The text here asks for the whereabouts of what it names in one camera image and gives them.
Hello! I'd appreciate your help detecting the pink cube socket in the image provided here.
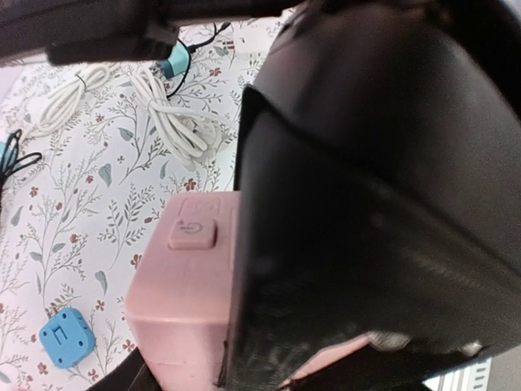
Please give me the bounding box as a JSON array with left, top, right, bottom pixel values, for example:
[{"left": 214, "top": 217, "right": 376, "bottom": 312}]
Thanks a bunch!
[{"left": 124, "top": 191, "right": 383, "bottom": 391}]

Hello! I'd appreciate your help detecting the blue flat plug adapter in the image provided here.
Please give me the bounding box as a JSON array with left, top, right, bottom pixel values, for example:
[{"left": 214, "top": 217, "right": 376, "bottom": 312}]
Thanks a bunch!
[{"left": 39, "top": 308, "right": 96, "bottom": 369}]

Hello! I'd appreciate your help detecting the white coiled power cord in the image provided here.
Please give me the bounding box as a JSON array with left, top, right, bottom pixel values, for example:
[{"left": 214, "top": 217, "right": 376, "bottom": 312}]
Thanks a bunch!
[{"left": 129, "top": 67, "right": 229, "bottom": 170}]

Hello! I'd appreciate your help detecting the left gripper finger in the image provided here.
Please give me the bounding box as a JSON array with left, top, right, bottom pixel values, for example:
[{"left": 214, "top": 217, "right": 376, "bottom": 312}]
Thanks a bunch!
[{"left": 88, "top": 348, "right": 162, "bottom": 391}]

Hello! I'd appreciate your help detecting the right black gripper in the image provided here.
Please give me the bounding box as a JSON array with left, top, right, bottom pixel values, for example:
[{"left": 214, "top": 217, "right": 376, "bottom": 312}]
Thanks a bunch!
[{"left": 220, "top": 1, "right": 520, "bottom": 390}]

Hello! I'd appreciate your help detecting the teal small adapter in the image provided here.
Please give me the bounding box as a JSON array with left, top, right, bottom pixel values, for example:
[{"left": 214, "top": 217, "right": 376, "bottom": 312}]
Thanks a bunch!
[{"left": 156, "top": 41, "right": 191, "bottom": 80}]

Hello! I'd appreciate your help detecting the floral table mat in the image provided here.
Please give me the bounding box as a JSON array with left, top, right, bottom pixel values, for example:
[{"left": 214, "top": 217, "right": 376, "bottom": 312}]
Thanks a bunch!
[{"left": 1, "top": 63, "right": 237, "bottom": 390}]

